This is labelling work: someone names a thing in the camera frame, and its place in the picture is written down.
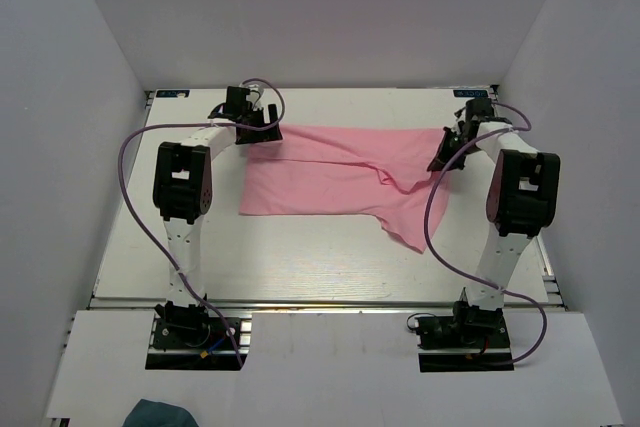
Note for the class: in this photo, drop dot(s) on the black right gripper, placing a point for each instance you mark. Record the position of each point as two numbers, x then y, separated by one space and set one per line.
444 154

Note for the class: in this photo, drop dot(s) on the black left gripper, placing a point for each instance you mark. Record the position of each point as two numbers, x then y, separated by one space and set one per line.
263 135

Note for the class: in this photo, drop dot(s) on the pink t-shirt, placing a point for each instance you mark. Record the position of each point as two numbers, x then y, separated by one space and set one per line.
318 170

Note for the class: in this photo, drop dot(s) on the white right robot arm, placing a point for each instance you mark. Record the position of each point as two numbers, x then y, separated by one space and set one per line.
521 199

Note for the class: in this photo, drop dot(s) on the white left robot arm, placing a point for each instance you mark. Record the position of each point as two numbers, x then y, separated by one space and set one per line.
183 187

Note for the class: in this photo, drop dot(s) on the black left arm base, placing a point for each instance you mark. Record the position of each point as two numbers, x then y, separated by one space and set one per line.
193 338

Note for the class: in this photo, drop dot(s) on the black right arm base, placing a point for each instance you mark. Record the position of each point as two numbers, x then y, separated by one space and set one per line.
469 339

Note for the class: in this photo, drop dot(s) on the left blue logo sticker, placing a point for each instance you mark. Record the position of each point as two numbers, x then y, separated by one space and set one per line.
168 93

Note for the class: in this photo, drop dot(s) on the dark teal cloth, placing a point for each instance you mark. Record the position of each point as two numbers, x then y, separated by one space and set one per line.
148 413

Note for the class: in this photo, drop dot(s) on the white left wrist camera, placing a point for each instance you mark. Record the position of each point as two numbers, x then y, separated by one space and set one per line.
256 91

